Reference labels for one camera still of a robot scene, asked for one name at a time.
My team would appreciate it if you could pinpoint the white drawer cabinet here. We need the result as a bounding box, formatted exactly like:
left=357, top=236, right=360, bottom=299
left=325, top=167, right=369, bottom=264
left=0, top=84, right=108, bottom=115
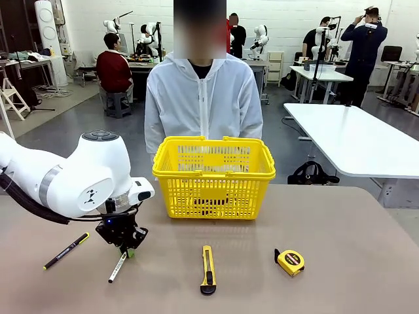
left=266, top=51, right=285, bottom=88

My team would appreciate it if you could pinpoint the large white table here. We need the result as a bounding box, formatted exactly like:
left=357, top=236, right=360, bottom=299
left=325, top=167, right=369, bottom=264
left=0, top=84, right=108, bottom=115
left=283, top=102, right=419, bottom=210

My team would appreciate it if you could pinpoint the black pen yellow cap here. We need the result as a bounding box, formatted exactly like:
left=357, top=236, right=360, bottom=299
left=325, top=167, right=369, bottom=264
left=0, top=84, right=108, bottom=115
left=43, top=232, right=90, bottom=271

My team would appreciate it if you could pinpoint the black white marker pen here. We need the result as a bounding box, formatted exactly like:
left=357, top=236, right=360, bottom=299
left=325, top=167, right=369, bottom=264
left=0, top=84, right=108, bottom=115
left=108, top=252, right=128, bottom=284

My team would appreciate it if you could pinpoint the white humanoid robot black stand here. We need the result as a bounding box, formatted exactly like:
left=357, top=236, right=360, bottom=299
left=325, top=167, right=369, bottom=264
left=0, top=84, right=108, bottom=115
left=136, top=21, right=164, bottom=61

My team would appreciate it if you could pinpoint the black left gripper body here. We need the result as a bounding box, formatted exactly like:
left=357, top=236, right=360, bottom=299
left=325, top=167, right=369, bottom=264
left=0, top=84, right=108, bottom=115
left=95, top=211, right=149, bottom=253

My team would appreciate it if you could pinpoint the seated person red sweater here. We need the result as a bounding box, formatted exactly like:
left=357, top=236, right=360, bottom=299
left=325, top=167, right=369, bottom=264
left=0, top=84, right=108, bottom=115
left=96, top=32, right=134, bottom=104

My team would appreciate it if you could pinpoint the yellow black utility knife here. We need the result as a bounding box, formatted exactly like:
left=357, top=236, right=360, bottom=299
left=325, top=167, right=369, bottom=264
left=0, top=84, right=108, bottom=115
left=200, top=245, right=217, bottom=296

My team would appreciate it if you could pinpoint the white tower air conditioner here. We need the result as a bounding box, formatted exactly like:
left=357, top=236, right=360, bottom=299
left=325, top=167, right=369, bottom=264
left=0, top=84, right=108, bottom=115
left=33, top=0, right=69, bottom=86

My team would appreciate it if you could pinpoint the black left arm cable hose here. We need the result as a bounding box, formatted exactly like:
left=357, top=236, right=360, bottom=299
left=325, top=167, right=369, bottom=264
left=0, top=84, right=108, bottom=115
left=0, top=169, right=71, bottom=226

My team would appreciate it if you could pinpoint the yellow plastic shopping basket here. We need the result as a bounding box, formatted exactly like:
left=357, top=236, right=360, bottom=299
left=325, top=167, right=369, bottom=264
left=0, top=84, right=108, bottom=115
left=152, top=135, right=276, bottom=221

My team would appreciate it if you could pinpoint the person in black red top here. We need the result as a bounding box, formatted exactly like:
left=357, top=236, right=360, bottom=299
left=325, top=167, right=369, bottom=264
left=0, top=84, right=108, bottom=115
left=225, top=12, right=247, bottom=60

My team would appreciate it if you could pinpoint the man in navy jacket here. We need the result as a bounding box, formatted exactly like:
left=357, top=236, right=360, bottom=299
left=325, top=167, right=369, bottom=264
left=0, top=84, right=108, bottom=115
left=340, top=6, right=389, bottom=109

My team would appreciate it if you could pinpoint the person in white hoodie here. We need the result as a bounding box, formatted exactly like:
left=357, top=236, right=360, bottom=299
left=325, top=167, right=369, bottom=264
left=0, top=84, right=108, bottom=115
left=143, top=0, right=264, bottom=164

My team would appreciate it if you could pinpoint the white humanoid robot with stick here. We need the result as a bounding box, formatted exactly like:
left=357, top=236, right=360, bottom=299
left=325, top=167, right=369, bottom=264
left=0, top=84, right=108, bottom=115
left=103, top=11, right=134, bottom=43

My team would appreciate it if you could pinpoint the black bag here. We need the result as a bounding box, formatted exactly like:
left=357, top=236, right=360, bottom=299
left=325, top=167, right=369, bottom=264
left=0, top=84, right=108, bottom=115
left=287, top=160, right=340, bottom=185

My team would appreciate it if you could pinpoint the background robot workbench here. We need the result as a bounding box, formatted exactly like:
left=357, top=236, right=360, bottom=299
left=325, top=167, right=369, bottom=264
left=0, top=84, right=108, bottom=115
left=77, top=55, right=164, bottom=86

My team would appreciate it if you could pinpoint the white wooden step ladder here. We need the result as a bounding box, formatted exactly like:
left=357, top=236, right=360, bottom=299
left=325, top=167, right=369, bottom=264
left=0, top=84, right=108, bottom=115
left=0, top=77, right=30, bottom=121

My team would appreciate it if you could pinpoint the man in black shirt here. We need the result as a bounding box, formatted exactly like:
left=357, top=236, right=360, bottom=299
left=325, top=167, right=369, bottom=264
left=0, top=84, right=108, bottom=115
left=302, top=16, right=332, bottom=61

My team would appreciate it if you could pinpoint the white background work table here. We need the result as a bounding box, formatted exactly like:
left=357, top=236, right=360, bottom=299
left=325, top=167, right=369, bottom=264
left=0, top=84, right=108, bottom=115
left=289, top=63, right=354, bottom=105

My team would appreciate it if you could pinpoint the white robot on tripod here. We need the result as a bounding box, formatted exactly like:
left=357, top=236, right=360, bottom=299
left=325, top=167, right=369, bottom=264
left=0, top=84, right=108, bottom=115
left=310, top=16, right=343, bottom=65

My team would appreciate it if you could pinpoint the grey plastic stool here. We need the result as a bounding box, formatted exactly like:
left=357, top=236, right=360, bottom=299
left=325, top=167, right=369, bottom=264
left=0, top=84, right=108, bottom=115
left=103, top=91, right=133, bottom=118

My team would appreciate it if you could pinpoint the yellow tape measure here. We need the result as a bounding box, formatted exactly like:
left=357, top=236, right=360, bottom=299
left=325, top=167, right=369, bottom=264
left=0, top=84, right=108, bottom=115
left=274, top=248, right=305, bottom=278

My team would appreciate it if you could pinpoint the grey cluttered desk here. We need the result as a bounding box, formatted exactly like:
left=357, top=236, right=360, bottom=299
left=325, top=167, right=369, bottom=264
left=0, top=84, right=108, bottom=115
left=0, top=54, right=60, bottom=94

